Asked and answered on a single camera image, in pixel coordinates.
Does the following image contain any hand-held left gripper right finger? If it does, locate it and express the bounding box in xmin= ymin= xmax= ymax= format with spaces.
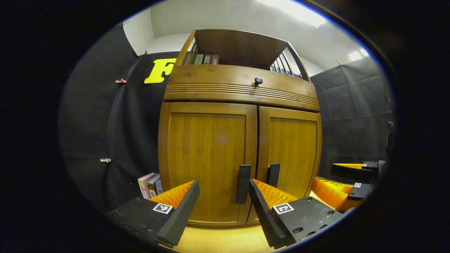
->
xmin=249 ymin=179 xmax=344 ymax=249

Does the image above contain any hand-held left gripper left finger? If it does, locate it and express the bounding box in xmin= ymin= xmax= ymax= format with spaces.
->
xmin=105 ymin=180 xmax=200 ymax=248

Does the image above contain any black door handle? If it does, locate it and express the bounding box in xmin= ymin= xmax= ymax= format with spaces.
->
xmin=235 ymin=164 xmax=252 ymax=205
xmin=265 ymin=163 xmax=281 ymax=188

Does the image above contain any wooden shoe cabinet door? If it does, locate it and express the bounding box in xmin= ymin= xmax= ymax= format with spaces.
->
xmin=246 ymin=106 xmax=323 ymax=225
xmin=158 ymin=102 xmax=258 ymax=226

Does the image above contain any wooden double-door shoe cabinet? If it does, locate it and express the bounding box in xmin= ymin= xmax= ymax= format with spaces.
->
xmin=157 ymin=29 xmax=323 ymax=226

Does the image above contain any dark cover book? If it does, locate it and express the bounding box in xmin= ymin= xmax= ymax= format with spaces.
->
xmin=147 ymin=175 xmax=160 ymax=198

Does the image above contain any pale pink book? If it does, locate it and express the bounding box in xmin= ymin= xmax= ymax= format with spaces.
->
xmin=138 ymin=172 xmax=157 ymax=200

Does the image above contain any black backdrop cloth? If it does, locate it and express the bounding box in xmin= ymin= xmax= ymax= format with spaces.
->
xmin=309 ymin=56 xmax=394 ymax=183
xmin=58 ymin=22 xmax=192 ymax=213

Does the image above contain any small ceiling light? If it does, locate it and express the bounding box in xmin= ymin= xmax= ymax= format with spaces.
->
xmin=348 ymin=48 xmax=369 ymax=61

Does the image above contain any wooden ribbed drawer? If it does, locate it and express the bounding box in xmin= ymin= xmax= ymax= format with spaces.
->
xmin=163 ymin=64 xmax=320 ymax=112

